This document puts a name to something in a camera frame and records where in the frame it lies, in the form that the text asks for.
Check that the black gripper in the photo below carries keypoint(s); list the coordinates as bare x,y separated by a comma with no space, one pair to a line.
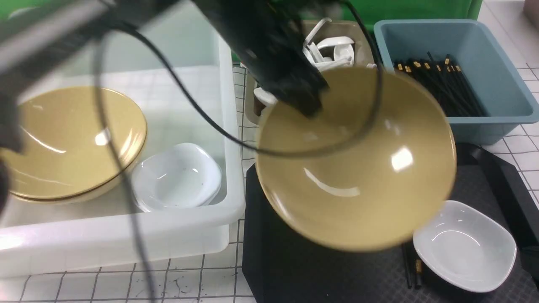
268,38

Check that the tan noodle bowl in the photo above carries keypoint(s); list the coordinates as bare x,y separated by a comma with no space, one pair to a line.
393,177

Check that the white square sauce dish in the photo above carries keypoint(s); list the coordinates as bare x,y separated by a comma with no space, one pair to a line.
466,248

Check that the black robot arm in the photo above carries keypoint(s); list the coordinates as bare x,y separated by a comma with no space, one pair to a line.
12,86

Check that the tan bowl stacked upper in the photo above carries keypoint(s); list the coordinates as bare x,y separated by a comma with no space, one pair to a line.
66,149

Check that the large white plastic tub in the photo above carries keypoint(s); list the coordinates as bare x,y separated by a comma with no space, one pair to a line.
79,236

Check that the green backdrop cloth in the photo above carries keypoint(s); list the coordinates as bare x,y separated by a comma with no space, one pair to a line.
421,10

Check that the white sauce dish in tub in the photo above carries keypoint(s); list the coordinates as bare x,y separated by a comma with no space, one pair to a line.
183,176

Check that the bundle of black chopsticks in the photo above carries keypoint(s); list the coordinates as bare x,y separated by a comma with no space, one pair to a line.
445,80

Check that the black serving tray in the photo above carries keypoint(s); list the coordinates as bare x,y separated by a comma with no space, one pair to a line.
281,266

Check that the blue chopstick bin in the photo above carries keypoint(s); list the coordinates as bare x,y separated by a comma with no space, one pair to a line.
492,75

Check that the white spoon long handle up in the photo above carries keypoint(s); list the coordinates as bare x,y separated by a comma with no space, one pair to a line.
315,30

